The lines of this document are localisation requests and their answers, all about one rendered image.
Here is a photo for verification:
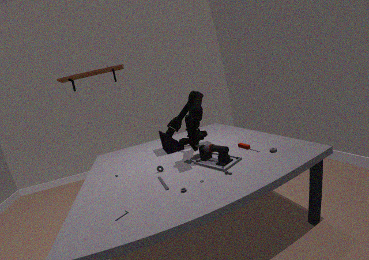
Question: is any red-handled screwdriver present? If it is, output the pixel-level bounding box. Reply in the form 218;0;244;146
238;143;252;150

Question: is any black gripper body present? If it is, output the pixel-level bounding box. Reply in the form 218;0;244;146
179;127;196;145

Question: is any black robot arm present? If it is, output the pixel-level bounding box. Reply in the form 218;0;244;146
164;91;207;141

